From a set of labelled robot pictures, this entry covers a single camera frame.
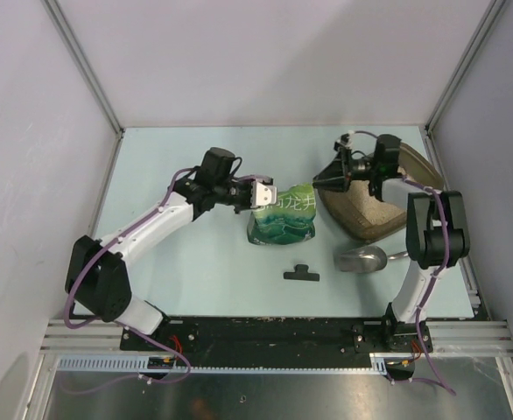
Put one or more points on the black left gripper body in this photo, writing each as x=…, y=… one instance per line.
x=233, y=193

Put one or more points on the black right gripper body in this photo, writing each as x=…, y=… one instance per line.
x=362, y=168

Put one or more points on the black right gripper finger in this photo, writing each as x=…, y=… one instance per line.
x=335, y=185
x=336, y=171

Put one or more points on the green litter bag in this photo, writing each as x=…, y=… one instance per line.
x=289, y=221

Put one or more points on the metal scoop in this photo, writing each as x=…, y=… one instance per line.
x=367, y=259

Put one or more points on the black bag clip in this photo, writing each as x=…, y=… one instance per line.
x=301, y=272

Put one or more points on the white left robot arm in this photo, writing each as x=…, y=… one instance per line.
x=98, y=272

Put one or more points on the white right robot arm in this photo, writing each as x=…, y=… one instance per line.
x=436, y=236

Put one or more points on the brown plastic litter box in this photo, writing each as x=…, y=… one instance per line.
x=411, y=164

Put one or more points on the beige cat litter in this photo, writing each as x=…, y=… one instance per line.
x=371, y=209

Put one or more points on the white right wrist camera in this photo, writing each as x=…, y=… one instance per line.
x=345, y=141

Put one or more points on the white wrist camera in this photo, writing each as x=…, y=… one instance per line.
x=345, y=141
x=262, y=195

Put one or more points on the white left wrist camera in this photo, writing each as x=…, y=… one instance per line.
x=262, y=195

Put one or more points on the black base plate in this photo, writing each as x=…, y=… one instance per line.
x=261, y=337

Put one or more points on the white slotted cable duct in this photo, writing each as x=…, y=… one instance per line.
x=360, y=364

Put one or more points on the aluminium frame rail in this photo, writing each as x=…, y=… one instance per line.
x=94, y=338

